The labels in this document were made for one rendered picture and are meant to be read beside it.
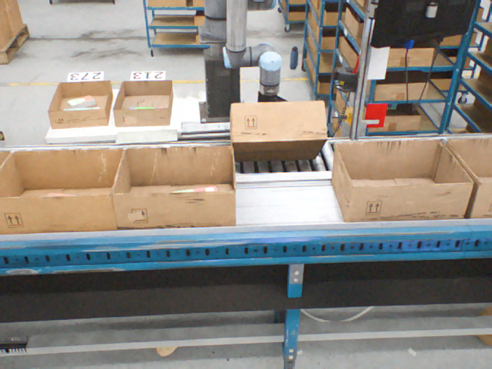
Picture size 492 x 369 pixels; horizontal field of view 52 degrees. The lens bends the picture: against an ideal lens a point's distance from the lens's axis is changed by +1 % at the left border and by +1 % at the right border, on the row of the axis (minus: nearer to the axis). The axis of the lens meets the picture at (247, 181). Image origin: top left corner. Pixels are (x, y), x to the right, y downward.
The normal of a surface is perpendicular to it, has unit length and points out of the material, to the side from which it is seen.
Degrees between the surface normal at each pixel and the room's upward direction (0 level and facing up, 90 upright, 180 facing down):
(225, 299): 0
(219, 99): 90
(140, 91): 89
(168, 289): 0
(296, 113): 43
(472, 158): 89
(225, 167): 90
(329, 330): 0
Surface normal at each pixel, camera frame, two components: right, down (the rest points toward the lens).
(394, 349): 0.00, -0.83
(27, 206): 0.04, 0.55
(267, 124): 0.04, -0.23
